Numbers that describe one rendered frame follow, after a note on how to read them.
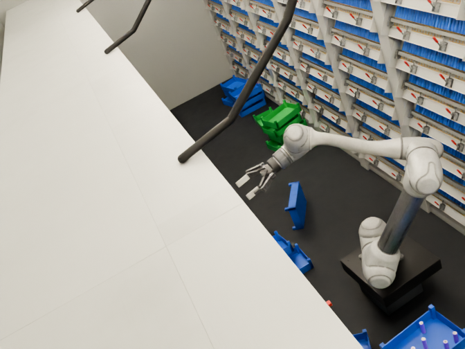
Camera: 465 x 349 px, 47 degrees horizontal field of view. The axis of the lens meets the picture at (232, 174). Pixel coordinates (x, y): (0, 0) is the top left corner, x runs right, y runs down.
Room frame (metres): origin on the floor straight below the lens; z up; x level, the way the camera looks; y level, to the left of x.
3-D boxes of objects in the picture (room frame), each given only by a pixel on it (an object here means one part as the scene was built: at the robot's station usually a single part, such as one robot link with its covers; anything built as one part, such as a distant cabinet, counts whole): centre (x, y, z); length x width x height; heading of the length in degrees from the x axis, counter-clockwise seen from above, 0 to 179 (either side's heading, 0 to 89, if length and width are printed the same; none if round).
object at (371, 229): (2.11, -0.55, 0.44); 0.18 x 0.16 x 0.22; 157
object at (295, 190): (3.11, -0.32, 0.10); 0.30 x 0.08 x 0.20; 156
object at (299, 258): (2.64, -0.06, 0.04); 0.30 x 0.20 x 0.08; 98
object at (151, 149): (2.07, 0.26, 1.74); 2.19 x 0.20 x 0.04; 8
